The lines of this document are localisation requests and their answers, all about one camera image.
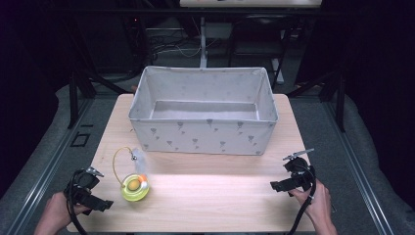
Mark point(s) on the person's left hand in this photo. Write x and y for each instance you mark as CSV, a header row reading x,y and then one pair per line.
x,y
60,210

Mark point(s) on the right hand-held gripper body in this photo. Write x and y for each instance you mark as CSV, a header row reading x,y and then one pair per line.
x,y
297,178

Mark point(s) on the grey printed fabric storage box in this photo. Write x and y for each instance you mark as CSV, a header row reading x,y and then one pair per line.
x,y
202,137

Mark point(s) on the person's right hand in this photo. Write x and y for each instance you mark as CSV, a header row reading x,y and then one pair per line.
x,y
318,204

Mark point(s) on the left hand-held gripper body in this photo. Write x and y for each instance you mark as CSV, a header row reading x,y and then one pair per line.
x,y
85,189

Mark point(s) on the aluminium floor rail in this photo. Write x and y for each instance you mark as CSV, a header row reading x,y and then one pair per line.
x,y
355,163
49,163

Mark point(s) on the white desk with legs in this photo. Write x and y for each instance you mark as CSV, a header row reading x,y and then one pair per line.
x,y
251,3

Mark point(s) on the black metal stand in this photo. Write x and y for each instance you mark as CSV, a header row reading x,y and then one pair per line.
x,y
73,101
341,104

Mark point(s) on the black chair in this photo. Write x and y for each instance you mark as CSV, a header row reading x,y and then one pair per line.
x,y
257,32

